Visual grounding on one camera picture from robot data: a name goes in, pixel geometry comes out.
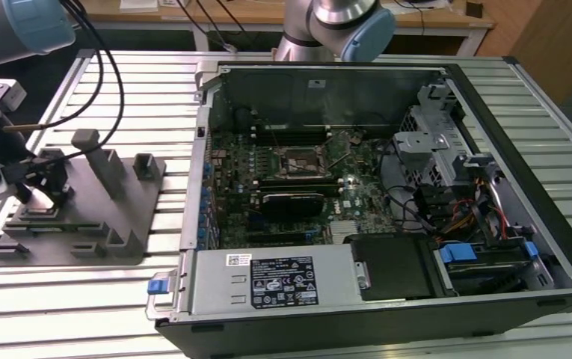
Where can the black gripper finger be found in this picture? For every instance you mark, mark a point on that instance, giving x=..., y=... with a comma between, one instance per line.
x=21, y=188
x=57, y=187

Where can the silver CPU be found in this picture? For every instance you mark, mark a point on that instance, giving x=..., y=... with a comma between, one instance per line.
x=40, y=200

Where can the thin metal locking lever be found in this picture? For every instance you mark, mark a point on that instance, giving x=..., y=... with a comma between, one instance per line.
x=276, y=139
x=341, y=157

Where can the CPU socket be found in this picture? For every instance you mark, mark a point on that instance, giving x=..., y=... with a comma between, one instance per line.
x=297, y=161

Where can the grey parts rack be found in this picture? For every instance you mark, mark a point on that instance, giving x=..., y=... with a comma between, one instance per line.
x=85, y=224

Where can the small black case lock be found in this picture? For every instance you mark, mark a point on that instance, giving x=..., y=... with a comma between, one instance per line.
x=200, y=131

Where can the blue case latch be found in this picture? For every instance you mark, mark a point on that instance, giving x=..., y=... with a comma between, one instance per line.
x=156, y=287

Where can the silver power supply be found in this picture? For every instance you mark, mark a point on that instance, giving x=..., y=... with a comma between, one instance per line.
x=214, y=284

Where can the wooden desk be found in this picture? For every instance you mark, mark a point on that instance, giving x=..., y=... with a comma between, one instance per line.
x=140, y=16

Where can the white paper box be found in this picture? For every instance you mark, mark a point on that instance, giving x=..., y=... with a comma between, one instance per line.
x=137, y=3

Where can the black graphics card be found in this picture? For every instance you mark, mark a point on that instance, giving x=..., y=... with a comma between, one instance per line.
x=290, y=207

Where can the black RAM slot bank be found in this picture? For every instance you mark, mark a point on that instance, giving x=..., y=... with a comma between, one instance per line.
x=300, y=186
x=290, y=136

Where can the small white box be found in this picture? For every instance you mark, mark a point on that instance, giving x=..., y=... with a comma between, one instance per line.
x=173, y=2

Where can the silver chipset heatsink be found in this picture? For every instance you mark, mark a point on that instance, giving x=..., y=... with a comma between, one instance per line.
x=344, y=229

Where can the green motherboard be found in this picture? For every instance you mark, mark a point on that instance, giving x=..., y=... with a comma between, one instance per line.
x=369, y=224

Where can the black PC case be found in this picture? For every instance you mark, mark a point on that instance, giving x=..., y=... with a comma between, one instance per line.
x=314, y=336

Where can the metal drive cage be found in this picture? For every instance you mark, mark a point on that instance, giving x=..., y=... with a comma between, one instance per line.
x=417, y=147

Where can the hard disk in blue carrier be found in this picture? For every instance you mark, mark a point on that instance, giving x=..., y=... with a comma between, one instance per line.
x=457, y=253

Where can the small black box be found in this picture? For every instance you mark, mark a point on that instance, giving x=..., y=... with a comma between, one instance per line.
x=474, y=9

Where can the wooden cabinet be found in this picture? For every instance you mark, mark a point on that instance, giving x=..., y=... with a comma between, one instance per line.
x=554, y=45

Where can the grey side camera mount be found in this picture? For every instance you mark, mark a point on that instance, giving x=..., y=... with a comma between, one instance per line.
x=8, y=93

